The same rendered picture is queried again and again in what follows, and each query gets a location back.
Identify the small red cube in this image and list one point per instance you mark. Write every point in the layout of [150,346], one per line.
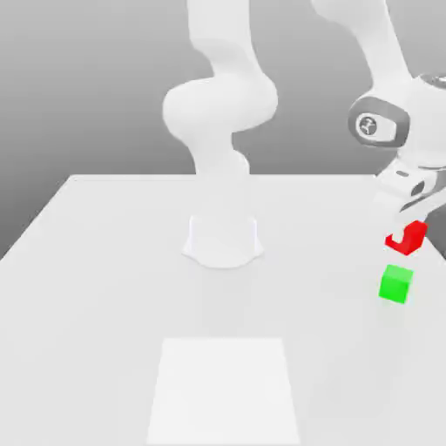
[413,240]

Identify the small green cube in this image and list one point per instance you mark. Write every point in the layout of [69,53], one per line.
[395,285]

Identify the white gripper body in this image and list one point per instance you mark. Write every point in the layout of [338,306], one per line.
[390,205]

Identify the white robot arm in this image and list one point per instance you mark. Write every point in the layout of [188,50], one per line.
[223,104]

